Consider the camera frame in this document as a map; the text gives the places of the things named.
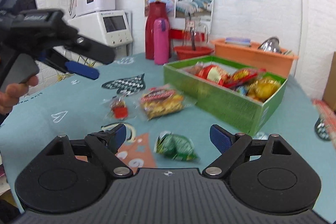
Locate white appliance with screen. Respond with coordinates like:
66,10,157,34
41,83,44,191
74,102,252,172
68,10,133,47

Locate yellow clear candy bag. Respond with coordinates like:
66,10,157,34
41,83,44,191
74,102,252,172
247,77,281,102

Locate red plastic basket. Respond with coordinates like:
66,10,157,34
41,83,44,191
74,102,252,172
174,46,214,60

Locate red yellow label packet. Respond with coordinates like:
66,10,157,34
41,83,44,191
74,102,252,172
223,68,266,89

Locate person's left hand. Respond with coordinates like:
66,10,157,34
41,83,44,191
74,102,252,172
1,76,39,115

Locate orange plastic basin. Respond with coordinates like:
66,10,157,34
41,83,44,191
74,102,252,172
210,38,299,78

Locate dark red thermos jug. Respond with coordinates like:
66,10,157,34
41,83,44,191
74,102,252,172
144,1,172,60

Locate glass pitcher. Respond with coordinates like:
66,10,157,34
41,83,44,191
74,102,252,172
183,13,209,51

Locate pink thermos bottle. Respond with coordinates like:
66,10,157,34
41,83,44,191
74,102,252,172
153,18,169,65

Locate small red candy packet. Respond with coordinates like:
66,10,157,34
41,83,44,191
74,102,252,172
102,96,133,121

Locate green snack packet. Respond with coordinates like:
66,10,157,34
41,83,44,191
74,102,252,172
154,131,199,161

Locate steel bowls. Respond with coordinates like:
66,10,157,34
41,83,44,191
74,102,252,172
258,36,292,55

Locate red white snack packet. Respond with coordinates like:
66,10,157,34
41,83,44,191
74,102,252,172
196,65,230,86

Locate green cardboard box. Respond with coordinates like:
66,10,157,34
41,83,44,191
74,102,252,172
163,55,287,136

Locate yellow corn snack bag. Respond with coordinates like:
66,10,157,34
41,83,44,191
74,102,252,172
137,85,197,121

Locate brown cardboard box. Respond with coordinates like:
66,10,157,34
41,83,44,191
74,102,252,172
322,52,336,112

